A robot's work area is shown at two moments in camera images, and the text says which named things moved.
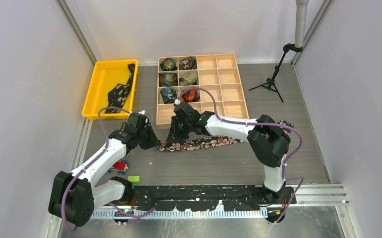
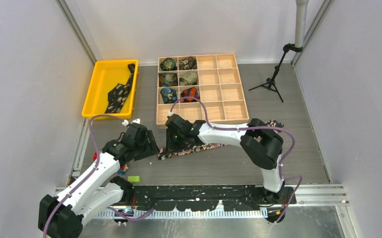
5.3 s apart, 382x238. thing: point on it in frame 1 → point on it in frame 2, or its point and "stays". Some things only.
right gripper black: (174, 134) → (169, 139)
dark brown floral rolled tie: (189, 63) stays
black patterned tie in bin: (116, 96) stays
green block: (133, 178) stays
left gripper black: (153, 142) → (151, 148)
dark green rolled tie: (168, 64) stays
